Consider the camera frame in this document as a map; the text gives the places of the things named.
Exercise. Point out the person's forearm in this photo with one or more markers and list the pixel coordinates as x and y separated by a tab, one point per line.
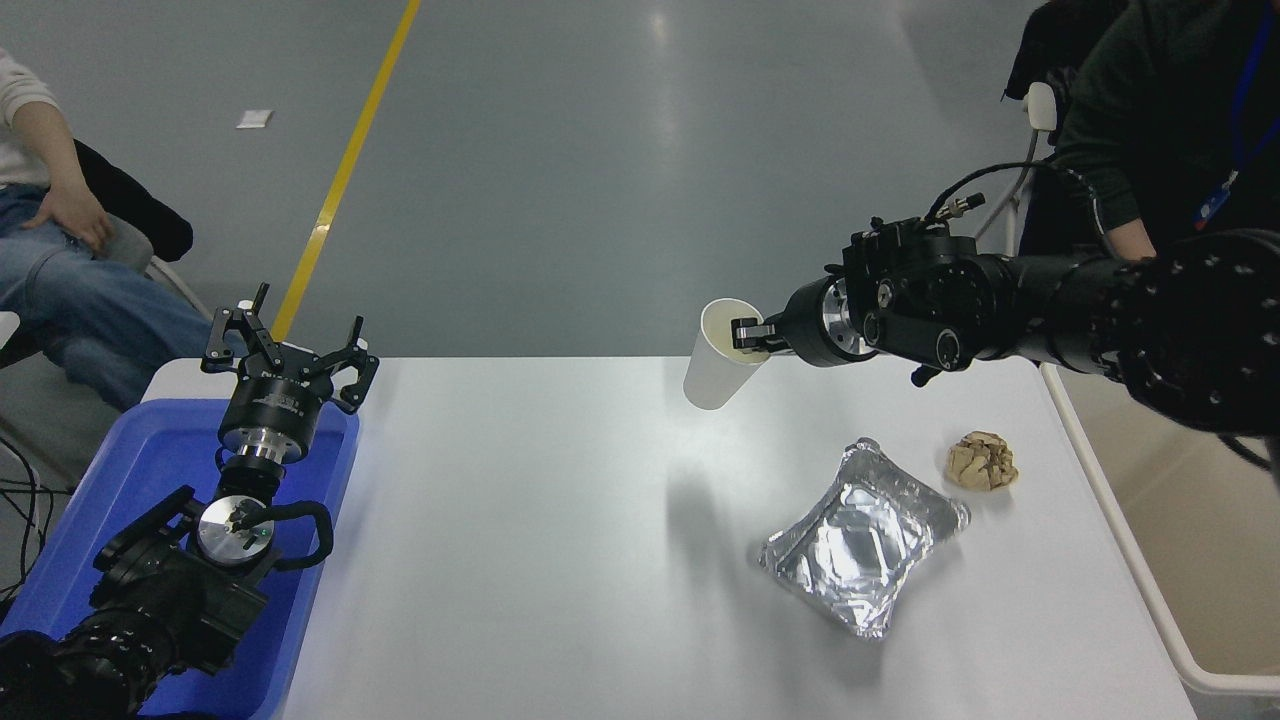
50	150

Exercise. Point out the white paper cup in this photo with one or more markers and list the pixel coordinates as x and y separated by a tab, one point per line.
715	370

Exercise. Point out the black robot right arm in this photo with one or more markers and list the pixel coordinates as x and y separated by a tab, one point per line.
1050	300

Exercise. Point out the large pale bin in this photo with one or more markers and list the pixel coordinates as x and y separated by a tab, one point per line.
1200	560

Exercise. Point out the blue plastic tray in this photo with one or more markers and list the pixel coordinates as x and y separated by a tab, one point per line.
130	460

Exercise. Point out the crumpled tan paper ball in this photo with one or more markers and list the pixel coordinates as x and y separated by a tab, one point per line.
983	462

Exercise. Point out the silver foil tray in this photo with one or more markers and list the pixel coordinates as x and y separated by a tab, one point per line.
862	545

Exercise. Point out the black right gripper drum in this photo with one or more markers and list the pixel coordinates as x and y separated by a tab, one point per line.
805	325

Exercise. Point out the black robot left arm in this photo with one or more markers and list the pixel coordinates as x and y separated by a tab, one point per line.
160	590

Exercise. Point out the person's hand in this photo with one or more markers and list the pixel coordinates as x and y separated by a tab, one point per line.
80	212

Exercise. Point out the grey chair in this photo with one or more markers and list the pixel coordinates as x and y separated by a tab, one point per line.
125	245

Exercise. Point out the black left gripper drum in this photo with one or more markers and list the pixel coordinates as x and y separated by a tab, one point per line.
272	405

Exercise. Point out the white paper scrap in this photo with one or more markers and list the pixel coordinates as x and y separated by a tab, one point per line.
254	118

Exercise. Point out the black quilted jacket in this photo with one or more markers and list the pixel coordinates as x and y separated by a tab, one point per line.
1060	40

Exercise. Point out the person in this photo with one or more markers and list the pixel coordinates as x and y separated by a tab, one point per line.
1160	100
90	320

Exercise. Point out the white wheeled chair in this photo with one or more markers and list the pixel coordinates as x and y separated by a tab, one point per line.
1041	105

